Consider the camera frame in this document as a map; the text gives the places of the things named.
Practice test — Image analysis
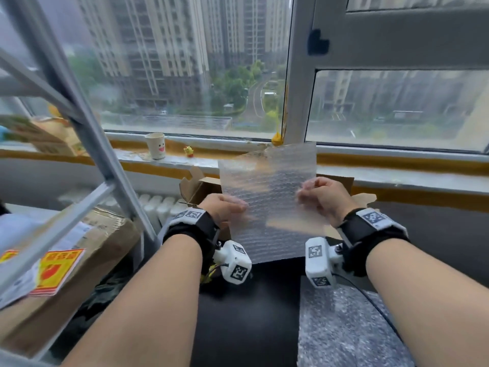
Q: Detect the person's right hand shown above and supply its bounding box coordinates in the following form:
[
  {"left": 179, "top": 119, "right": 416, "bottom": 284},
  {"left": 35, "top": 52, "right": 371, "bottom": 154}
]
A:
[{"left": 296, "top": 177, "right": 360, "bottom": 228}]

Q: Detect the person's left hand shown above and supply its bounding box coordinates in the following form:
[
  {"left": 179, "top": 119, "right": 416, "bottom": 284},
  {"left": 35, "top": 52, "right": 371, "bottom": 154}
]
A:
[{"left": 198, "top": 193, "right": 249, "bottom": 224}]

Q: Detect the clear bubble wrap sheet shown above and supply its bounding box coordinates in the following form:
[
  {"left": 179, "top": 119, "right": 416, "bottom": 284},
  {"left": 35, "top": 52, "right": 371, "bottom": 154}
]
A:
[{"left": 218, "top": 141, "right": 330, "bottom": 264}]

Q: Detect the person's left forearm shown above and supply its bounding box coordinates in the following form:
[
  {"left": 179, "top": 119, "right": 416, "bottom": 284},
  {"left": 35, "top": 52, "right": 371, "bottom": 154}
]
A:
[{"left": 61, "top": 234, "right": 203, "bottom": 367}]

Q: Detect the person's right forearm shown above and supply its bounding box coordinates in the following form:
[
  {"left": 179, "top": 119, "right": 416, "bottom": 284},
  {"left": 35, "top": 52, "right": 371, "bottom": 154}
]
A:
[{"left": 365, "top": 238, "right": 489, "bottom": 367}]

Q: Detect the open brown cardboard box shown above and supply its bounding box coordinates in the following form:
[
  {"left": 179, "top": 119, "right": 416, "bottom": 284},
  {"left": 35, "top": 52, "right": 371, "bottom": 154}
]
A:
[{"left": 179, "top": 165, "right": 377, "bottom": 241}]

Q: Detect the white radiator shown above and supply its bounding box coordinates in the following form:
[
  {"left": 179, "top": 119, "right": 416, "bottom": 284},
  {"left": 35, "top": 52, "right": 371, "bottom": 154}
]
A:
[{"left": 57, "top": 187, "right": 188, "bottom": 233}]

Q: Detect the white paper cup with face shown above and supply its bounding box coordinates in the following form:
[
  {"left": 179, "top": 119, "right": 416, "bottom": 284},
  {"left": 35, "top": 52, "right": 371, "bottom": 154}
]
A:
[{"left": 144, "top": 132, "right": 166, "bottom": 160}]

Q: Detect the bubble wrap piece on table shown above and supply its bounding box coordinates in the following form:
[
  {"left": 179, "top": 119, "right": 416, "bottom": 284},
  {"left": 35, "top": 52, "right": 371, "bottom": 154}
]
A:
[{"left": 296, "top": 276, "right": 416, "bottom": 367}]

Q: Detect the metal ladder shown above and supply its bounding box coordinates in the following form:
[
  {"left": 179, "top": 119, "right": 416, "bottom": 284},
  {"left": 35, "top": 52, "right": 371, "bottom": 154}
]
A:
[{"left": 0, "top": 0, "right": 159, "bottom": 298}]

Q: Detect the taped cardboard box with labels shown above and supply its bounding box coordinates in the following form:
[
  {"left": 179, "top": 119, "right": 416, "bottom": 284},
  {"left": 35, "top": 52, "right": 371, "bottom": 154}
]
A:
[{"left": 0, "top": 204, "right": 141, "bottom": 359}]

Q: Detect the brown printed cardboard box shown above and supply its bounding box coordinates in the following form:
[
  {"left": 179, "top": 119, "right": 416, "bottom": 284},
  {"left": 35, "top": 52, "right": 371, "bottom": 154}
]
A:
[{"left": 0, "top": 114, "right": 88, "bottom": 157}]

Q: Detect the black left wrist strap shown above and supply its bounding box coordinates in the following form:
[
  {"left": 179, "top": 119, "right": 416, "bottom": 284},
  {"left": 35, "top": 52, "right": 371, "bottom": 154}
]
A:
[{"left": 162, "top": 208, "right": 221, "bottom": 275}]

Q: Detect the black wrist strap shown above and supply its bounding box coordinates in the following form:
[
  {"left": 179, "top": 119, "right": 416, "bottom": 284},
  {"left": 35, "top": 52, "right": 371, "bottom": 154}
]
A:
[
  {"left": 162, "top": 208, "right": 221, "bottom": 275},
  {"left": 336, "top": 208, "right": 410, "bottom": 278}
]

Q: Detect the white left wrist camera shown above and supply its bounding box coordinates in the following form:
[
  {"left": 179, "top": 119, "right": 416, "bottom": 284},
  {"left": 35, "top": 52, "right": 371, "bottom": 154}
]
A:
[{"left": 212, "top": 240, "right": 253, "bottom": 285}]

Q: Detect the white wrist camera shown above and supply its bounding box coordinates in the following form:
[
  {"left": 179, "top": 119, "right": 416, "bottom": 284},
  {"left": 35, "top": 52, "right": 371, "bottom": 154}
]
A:
[
  {"left": 212, "top": 240, "right": 253, "bottom": 285},
  {"left": 304, "top": 237, "right": 344, "bottom": 289}
]

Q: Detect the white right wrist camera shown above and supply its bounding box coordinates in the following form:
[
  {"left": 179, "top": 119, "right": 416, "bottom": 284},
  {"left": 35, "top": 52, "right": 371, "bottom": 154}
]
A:
[{"left": 304, "top": 237, "right": 344, "bottom": 289}]

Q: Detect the black right wrist strap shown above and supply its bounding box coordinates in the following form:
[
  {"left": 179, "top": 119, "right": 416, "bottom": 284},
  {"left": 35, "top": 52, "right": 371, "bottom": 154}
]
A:
[{"left": 336, "top": 208, "right": 410, "bottom": 278}]

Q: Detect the black cable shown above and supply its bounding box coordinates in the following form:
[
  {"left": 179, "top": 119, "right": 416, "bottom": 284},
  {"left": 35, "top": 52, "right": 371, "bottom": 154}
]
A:
[{"left": 332, "top": 273, "right": 405, "bottom": 342}]

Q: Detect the black window handle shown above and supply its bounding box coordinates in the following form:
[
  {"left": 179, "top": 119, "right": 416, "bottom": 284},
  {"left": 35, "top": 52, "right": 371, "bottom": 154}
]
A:
[{"left": 307, "top": 29, "right": 330, "bottom": 56}]

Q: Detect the white window frame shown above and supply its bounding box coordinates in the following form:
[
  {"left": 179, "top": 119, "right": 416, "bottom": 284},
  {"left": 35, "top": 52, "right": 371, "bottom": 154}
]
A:
[{"left": 284, "top": 0, "right": 489, "bottom": 155}]

